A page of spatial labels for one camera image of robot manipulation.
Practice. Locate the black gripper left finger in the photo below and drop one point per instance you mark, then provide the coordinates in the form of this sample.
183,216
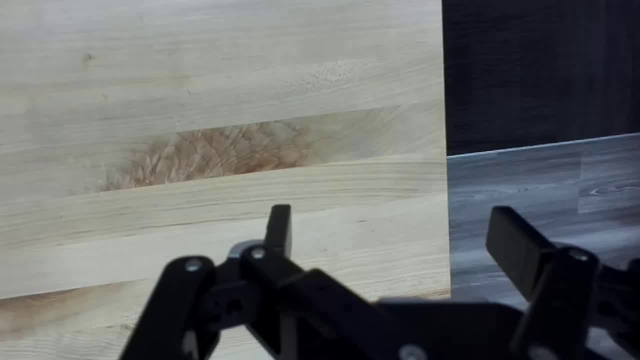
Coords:
266,280

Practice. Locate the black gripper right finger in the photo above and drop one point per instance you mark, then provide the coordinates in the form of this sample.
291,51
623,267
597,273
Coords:
561,287

